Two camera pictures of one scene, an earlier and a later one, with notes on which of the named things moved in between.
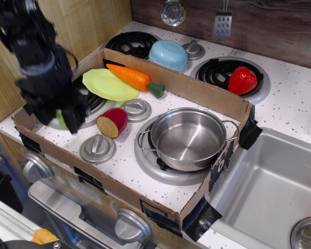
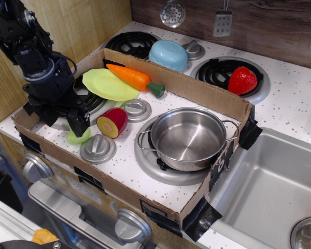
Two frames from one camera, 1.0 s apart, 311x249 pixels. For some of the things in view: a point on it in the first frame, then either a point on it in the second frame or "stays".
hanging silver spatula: x=222 y=27 stays
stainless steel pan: x=187 y=139 stays
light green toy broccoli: x=62 y=121 to x=72 y=138
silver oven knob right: x=129 y=226 stays
